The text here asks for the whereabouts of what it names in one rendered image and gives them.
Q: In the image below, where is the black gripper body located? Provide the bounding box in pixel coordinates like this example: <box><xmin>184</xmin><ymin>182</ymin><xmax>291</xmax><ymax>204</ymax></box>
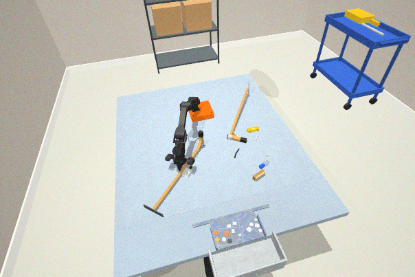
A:
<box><xmin>165</xmin><ymin>150</ymin><xmax>195</xmax><ymax>165</ymax></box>

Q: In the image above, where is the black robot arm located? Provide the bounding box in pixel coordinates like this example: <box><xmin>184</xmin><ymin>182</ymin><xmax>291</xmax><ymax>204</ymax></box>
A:
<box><xmin>172</xmin><ymin>97</ymin><xmax>200</xmax><ymax>165</ymax></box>

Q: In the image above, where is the yellow rectangular block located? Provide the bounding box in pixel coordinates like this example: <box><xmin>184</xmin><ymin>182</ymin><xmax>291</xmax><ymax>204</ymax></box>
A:
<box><xmin>247</xmin><ymin>126</ymin><xmax>259</xmax><ymax>133</ymax></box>

